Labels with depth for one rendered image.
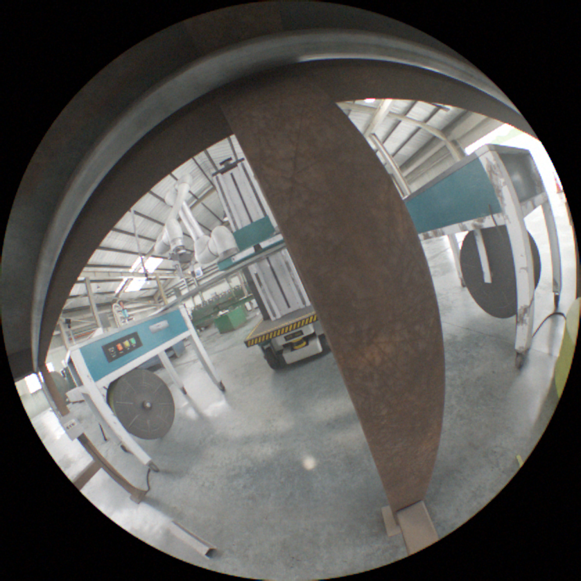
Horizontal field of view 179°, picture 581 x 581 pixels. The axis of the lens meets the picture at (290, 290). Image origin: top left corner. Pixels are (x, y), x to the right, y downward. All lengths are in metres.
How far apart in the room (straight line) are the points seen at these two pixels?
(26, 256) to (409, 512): 0.63
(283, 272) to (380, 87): 1.43
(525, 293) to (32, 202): 0.97
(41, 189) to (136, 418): 1.18
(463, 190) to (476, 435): 0.75
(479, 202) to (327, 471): 0.96
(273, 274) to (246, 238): 0.36
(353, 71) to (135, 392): 1.36
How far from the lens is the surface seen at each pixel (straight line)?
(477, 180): 0.69
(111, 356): 1.08
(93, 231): 0.20
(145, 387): 1.32
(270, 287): 1.52
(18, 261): 0.39
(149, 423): 1.32
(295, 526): 0.67
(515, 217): 0.65
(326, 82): 0.15
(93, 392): 1.04
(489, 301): 1.10
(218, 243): 1.40
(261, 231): 1.47
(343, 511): 0.63
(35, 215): 0.30
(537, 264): 1.11
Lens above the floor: 0.60
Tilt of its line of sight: 4 degrees down
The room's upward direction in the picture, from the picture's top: 24 degrees counter-clockwise
